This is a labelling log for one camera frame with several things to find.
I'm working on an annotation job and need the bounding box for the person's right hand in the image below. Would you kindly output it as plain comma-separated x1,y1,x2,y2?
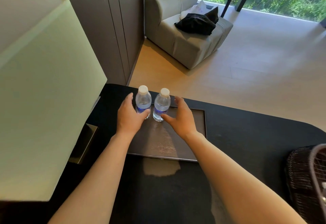
161,96,202,141

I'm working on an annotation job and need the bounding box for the person's left hand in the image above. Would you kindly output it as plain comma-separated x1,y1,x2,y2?
116,93,151,136

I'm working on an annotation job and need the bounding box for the clear water bottle white cap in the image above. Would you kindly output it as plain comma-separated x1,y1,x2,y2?
153,88,171,122
135,85,152,120

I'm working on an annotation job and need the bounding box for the person's left forearm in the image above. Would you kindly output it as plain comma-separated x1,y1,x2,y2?
48,131,136,224

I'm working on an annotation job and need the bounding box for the person's right forearm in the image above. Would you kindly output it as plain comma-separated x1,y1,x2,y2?
184,132,307,224

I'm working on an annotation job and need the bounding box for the dark rectangular tray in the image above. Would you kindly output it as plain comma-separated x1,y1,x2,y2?
126,104,207,162

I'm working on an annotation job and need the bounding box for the brass lamp base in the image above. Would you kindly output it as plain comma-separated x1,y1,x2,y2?
68,123,99,165

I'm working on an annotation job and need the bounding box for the grey upholstered armchair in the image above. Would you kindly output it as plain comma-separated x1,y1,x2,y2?
144,0,234,70

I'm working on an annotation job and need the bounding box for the black garment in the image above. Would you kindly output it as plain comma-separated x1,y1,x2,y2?
174,6,220,36

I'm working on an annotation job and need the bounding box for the grey wardrobe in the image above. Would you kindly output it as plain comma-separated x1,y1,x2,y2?
35,0,146,86

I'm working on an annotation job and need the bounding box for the cream lamp shade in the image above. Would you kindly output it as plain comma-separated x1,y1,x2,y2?
0,0,108,203

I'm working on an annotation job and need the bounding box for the white pillow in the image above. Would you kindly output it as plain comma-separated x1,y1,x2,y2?
179,0,214,20

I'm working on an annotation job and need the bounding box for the dark wicker basket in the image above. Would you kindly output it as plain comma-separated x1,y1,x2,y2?
285,144,326,224

